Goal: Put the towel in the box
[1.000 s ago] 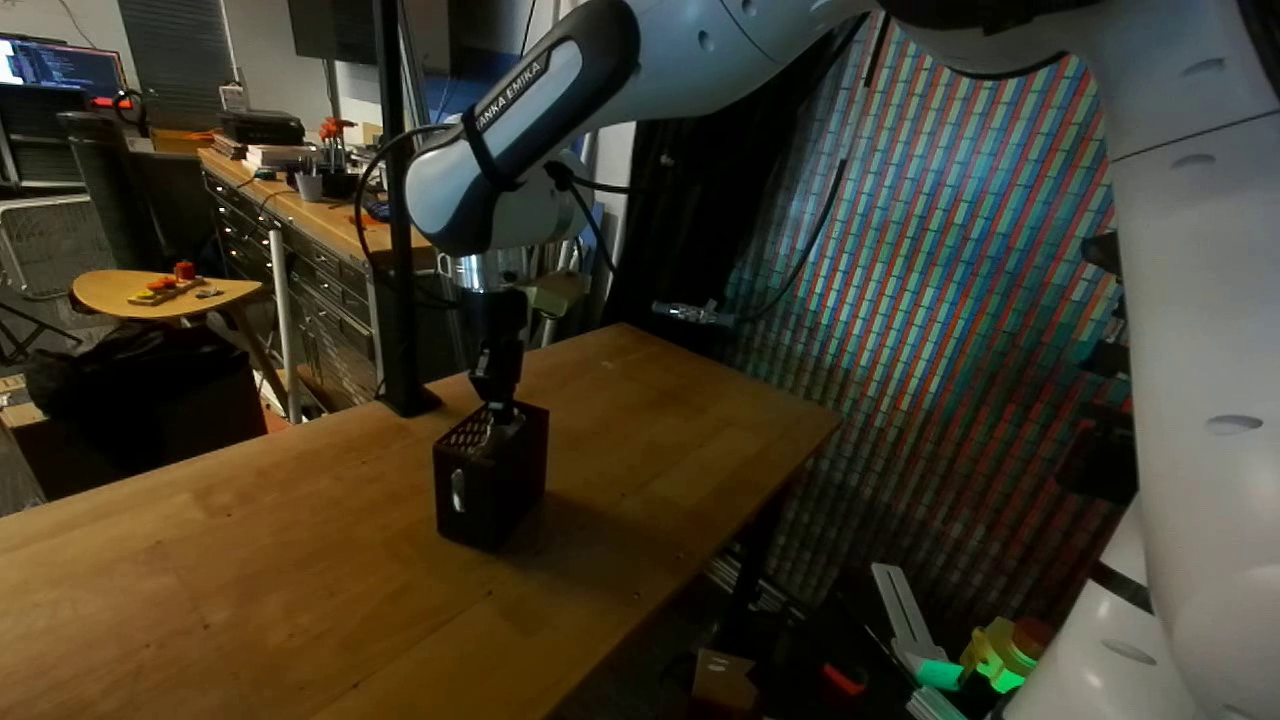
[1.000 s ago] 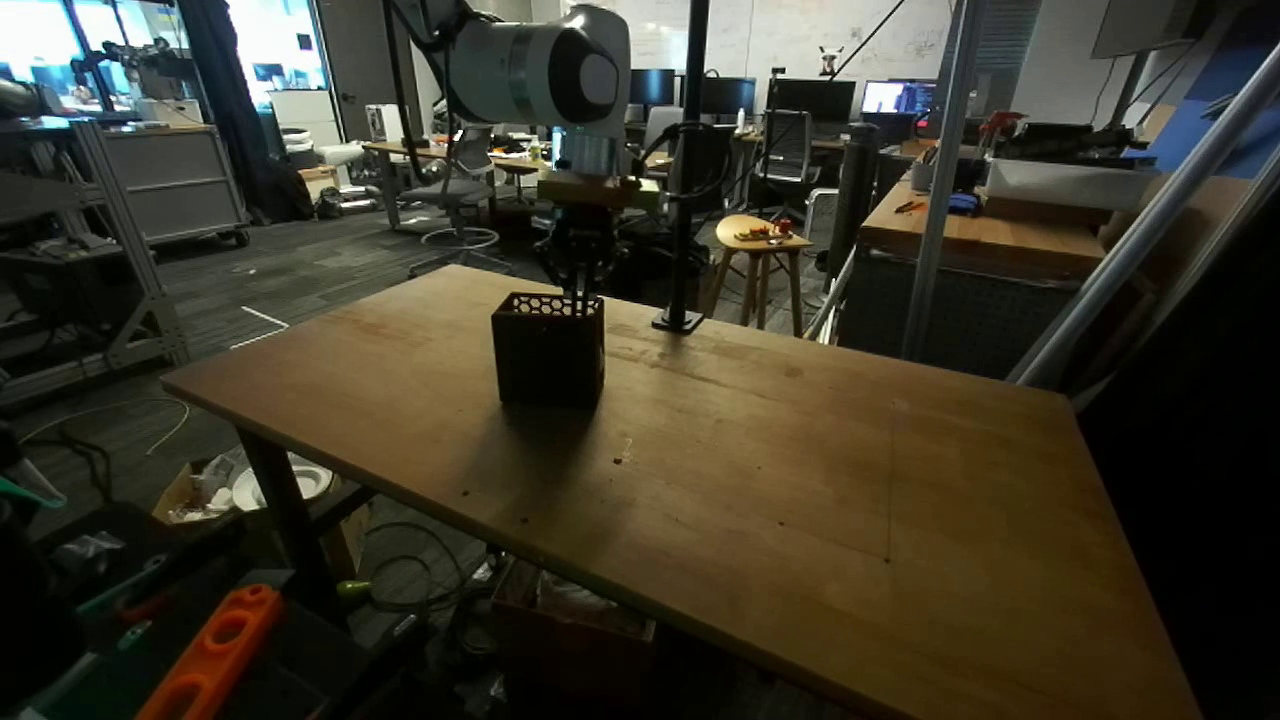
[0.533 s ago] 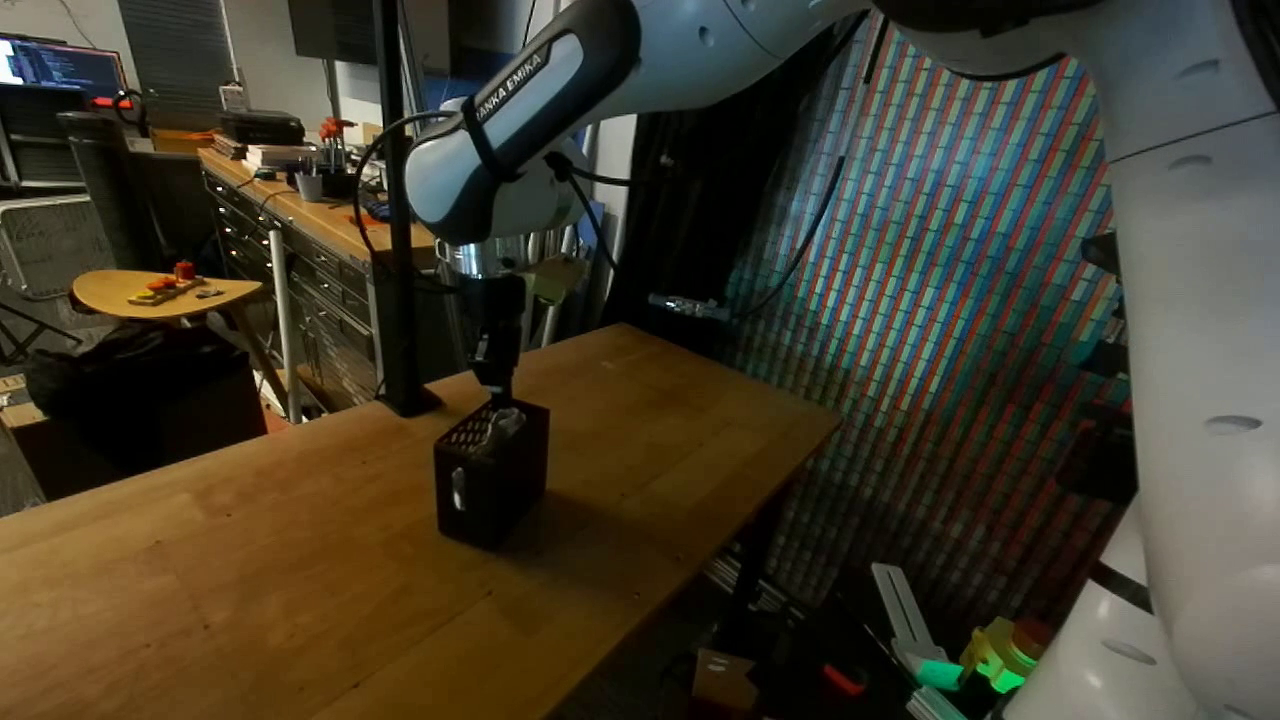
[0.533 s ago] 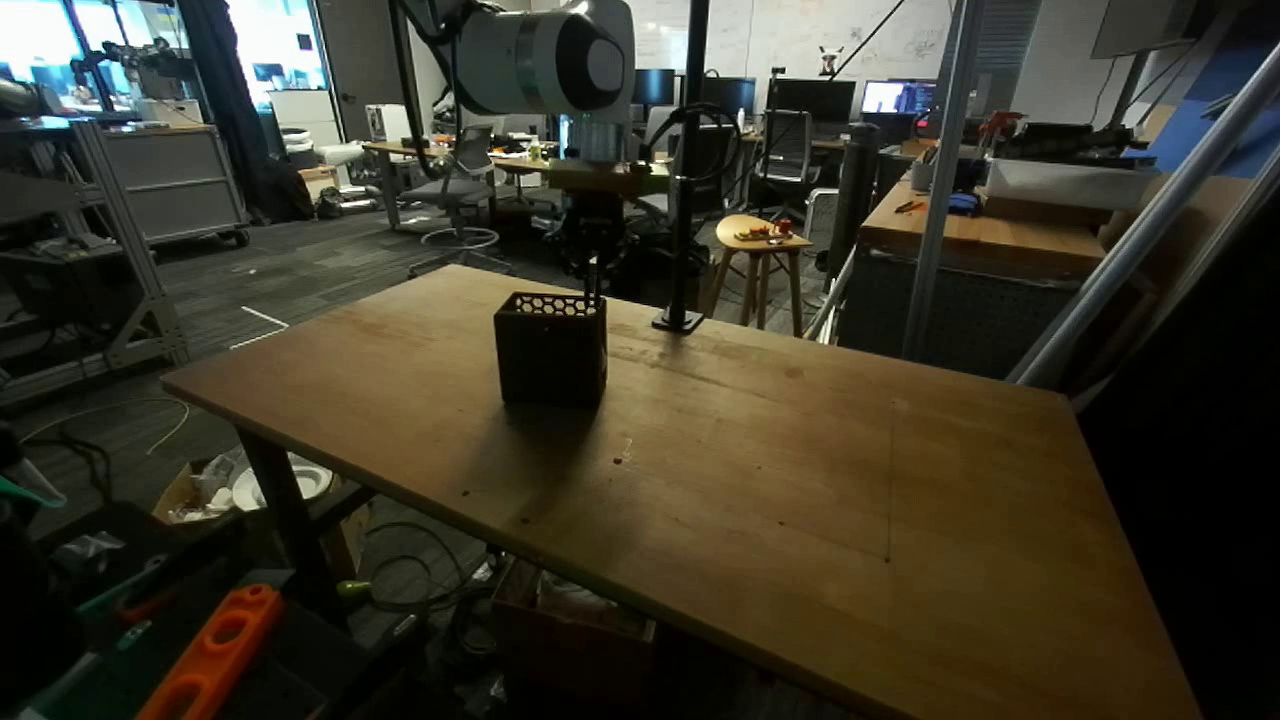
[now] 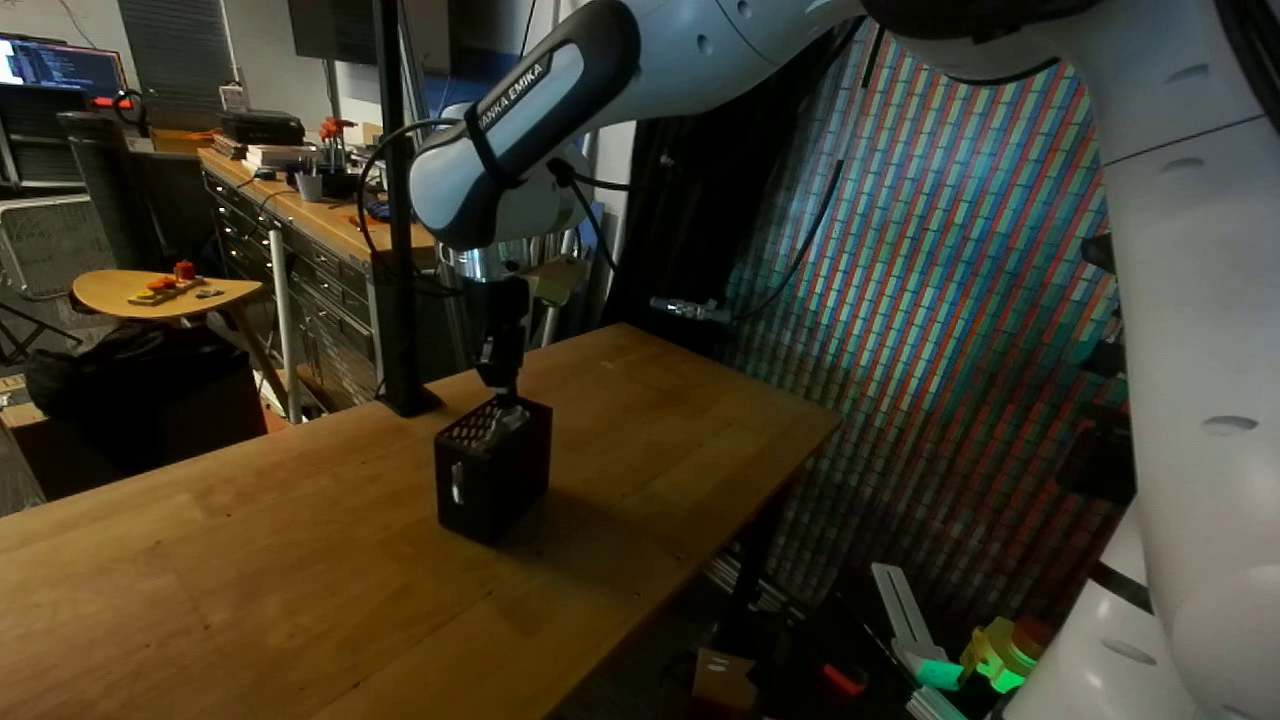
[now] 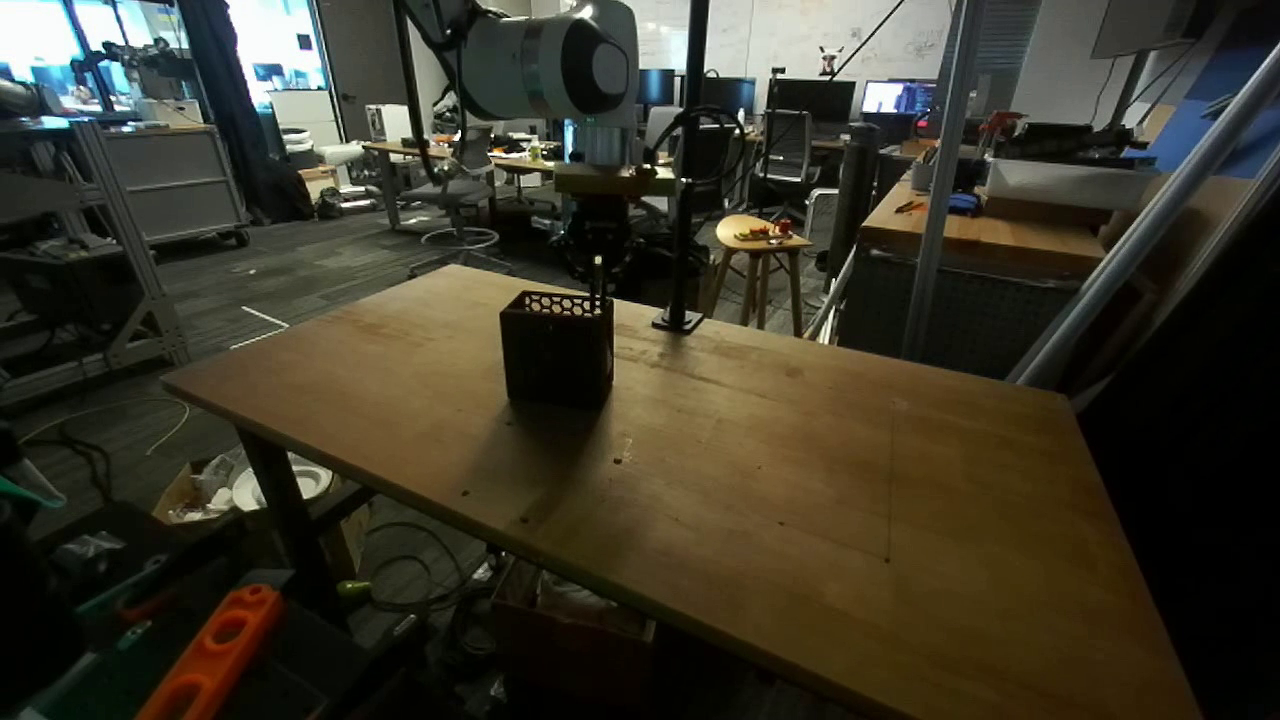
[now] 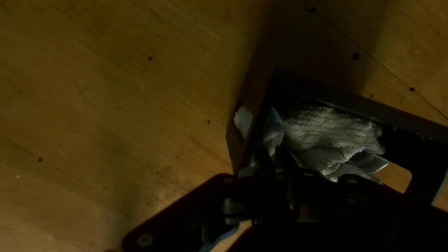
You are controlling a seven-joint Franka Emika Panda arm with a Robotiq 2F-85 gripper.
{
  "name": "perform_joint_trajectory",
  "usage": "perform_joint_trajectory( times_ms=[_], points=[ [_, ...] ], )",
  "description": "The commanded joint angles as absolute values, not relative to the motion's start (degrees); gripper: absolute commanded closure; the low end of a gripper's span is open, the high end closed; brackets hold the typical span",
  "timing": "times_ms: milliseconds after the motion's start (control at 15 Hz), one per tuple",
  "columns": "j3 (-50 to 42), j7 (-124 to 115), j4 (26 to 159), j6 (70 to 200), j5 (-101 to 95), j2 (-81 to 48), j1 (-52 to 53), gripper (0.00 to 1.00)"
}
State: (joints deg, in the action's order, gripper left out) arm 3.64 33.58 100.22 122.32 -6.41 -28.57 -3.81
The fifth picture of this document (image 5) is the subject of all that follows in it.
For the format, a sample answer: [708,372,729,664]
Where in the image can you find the lit computer monitor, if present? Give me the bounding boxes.
[0,32,129,96]

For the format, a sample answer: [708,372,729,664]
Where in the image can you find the white metal bar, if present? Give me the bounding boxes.
[263,225,306,424]

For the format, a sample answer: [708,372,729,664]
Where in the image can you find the small red object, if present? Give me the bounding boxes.
[818,661,874,708]

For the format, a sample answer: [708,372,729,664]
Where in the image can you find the black storage case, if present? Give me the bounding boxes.
[19,320,274,469]

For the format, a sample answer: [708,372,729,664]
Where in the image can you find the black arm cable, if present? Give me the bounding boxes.
[536,15,886,329]

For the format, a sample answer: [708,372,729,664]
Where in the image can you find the black bag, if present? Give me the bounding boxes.
[215,110,311,148]

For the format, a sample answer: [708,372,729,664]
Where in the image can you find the dark equipment rack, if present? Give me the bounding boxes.
[0,85,145,305]

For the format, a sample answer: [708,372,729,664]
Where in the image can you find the brown cardboard box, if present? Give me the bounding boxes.
[689,646,766,720]

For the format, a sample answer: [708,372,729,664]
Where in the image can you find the wooden top workbench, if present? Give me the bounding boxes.
[198,138,452,411]

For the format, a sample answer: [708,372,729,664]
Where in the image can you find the colourful striped screen panel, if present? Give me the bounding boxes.
[691,15,1136,651]

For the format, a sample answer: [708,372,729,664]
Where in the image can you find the white plastic strip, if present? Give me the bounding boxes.
[870,559,942,674]

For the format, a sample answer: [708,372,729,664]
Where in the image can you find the black vertical pole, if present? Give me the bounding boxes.
[367,0,449,419]

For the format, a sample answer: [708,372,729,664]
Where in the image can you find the dark hanging panel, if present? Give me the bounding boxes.
[112,0,248,96]

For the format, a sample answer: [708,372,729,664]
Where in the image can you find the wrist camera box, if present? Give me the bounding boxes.
[530,258,594,311]

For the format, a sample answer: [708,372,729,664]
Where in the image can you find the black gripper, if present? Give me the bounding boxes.
[471,267,536,404]

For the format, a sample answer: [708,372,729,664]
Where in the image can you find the round wooden stool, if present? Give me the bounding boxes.
[63,263,267,329]

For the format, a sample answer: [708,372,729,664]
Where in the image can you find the green plastic blocks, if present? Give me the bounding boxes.
[909,611,1048,703]

